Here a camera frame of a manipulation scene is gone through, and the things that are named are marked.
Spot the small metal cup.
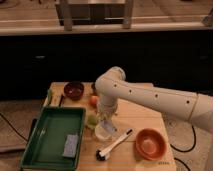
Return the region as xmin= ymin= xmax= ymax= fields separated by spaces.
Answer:
xmin=91 ymin=83 xmax=97 ymax=94

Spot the grey towel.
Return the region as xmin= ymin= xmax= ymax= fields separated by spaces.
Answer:
xmin=101 ymin=120 xmax=117 ymax=134

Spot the white dish brush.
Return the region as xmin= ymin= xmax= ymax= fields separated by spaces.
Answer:
xmin=96 ymin=129 xmax=133 ymax=161

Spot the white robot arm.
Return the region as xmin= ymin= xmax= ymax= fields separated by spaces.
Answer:
xmin=95 ymin=67 xmax=213 ymax=135

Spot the white paper cup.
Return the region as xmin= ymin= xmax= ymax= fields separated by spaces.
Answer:
xmin=95 ymin=124 xmax=113 ymax=141

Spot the black power cable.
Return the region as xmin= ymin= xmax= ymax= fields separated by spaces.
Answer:
xmin=169 ymin=124 xmax=197 ymax=171

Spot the grey sponge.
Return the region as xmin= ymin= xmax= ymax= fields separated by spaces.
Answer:
xmin=63 ymin=134 xmax=78 ymax=157

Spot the dark red bowl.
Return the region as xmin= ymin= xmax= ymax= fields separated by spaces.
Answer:
xmin=64 ymin=82 xmax=84 ymax=101

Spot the green-handled utensil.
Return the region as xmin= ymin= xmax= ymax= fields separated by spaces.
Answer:
xmin=46 ymin=89 xmax=52 ymax=106

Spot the green plastic tray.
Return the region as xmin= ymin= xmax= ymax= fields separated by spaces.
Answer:
xmin=20 ymin=107 xmax=86 ymax=171

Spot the black-handled utensil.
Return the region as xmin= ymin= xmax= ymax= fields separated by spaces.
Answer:
xmin=58 ymin=94 xmax=65 ymax=107

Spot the green plastic cup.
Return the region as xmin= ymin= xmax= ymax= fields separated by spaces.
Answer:
xmin=86 ymin=115 xmax=98 ymax=130

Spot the wooden chair frame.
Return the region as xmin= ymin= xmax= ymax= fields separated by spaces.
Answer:
xmin=55 ymin=0 xmax=134 ymax=31

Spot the black floor cable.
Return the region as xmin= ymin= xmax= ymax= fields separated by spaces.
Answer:
xmin=0 ymin=112 xmax=38 ymax=143

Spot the orange plastic bowl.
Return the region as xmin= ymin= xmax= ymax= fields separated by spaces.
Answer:
xmin=134 ymin=128 xmax=167 ymax=161

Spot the orange peach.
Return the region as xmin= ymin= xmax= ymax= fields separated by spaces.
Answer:
xmin=89 ymin=95 xmax=98 ymax=108

